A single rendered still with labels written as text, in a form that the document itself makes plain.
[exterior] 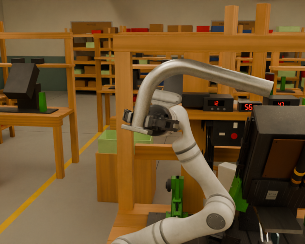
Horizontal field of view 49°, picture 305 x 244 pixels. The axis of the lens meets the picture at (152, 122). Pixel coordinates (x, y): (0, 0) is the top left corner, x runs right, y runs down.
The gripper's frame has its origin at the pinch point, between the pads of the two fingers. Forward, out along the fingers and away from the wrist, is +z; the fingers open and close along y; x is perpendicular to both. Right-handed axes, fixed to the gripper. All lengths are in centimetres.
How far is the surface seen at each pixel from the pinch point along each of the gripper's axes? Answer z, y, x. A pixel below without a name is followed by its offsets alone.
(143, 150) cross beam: -134, 34, -25
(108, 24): -996, 475, 243
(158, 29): -739, 219, 192
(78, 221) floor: -264, 122, -135
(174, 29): -744, 181, 199
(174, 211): -116, 4, -51
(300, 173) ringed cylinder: -83, -47, -11
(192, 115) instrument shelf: -113, 5, 3
